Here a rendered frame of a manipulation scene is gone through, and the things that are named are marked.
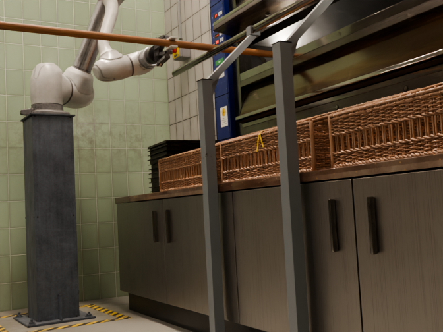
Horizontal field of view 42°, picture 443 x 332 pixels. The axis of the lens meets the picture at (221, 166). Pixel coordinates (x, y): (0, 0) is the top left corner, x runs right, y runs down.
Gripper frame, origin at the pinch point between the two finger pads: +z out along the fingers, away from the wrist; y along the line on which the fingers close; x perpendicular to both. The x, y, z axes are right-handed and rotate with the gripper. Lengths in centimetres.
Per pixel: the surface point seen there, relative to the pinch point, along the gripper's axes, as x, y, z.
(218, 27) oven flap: -38, -19, -26
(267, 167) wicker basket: -3, 58, 62
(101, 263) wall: -5, 99, -122
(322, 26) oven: -77, -14, 6
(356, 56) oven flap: -54, 14, 53
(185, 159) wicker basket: -3.2, 49.2, 2.0
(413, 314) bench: 2, 96, 125
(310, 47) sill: -53, 4, 27
